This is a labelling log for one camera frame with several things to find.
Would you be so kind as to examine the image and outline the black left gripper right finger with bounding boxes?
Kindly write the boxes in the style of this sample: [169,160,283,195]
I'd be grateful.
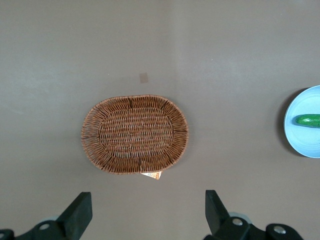
[203,189,305,240]

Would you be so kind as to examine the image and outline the orange paper basket tag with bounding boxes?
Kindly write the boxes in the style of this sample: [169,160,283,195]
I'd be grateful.
[140,170,163,181]

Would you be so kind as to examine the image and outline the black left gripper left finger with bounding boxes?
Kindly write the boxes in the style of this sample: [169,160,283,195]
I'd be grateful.
[0,191,93,240]

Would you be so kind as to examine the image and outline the oval brown wicker basket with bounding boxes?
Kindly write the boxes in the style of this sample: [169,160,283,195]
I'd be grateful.
[80,94,190,175]

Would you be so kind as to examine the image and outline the green cucumber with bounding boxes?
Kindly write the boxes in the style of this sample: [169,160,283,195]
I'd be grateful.
[294,113,320,129]

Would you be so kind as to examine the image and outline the light blue round plate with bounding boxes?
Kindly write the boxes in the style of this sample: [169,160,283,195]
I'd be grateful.
[283,85,320,159]

